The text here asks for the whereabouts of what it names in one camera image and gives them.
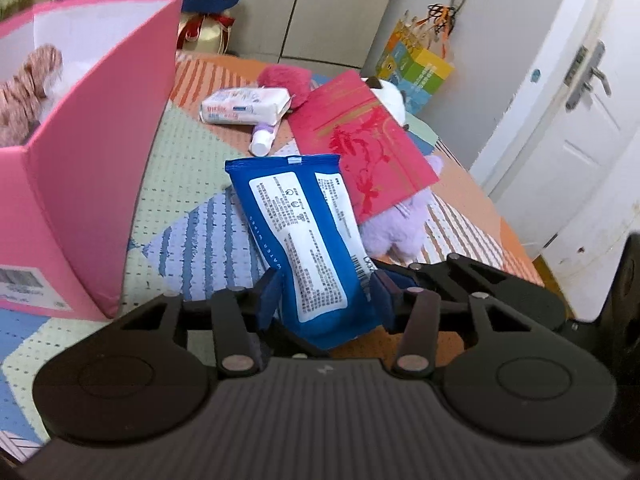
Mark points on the hanging orange key bundle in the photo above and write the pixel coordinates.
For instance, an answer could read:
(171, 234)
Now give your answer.
(440, 12)

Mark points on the red envelope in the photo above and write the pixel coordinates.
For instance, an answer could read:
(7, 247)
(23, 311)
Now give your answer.
(360, 130)

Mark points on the patchwork quilt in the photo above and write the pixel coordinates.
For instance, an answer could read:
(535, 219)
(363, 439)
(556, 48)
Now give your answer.
(190, 170)

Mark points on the blue wet wipes pack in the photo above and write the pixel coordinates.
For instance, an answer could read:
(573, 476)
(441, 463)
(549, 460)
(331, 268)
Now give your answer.
(295, 220)

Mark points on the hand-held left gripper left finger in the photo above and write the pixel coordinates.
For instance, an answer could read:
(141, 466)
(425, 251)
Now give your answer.
(267, 294)

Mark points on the white plush toy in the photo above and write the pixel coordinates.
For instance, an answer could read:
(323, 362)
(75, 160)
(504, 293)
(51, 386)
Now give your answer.
(387, 97)

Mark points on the small white bottle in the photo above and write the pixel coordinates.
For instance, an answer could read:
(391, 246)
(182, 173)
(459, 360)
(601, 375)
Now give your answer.
(262, 140)

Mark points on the beige wardrobe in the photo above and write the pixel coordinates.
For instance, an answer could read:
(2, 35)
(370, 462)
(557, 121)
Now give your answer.
(325, 10)

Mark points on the white door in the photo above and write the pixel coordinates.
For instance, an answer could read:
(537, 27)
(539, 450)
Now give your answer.
(575, 160)

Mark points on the pink cardboard box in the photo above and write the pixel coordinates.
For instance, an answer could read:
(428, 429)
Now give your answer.
(90, 185)

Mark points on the purple plush toy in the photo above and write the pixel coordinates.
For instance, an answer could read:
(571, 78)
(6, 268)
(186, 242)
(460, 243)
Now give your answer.
(395, 230)

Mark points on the cream bouquet with red ribbon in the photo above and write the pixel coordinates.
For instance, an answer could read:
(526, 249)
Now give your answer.
(205, 35)

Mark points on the white tissue pack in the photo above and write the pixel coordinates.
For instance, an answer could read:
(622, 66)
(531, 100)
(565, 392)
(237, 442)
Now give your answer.
(245, 105)

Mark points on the pink fluffy pom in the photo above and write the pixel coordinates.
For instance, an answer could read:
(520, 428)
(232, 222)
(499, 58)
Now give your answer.
(285, 80)

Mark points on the colourful paper bag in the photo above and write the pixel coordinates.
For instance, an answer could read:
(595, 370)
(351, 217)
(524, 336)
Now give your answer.
(420, 70)

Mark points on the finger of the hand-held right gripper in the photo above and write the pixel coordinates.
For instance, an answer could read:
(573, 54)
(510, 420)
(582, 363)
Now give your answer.
(500, 280)

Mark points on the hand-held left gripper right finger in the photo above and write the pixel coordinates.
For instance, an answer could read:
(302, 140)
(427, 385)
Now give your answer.
(382, 296)

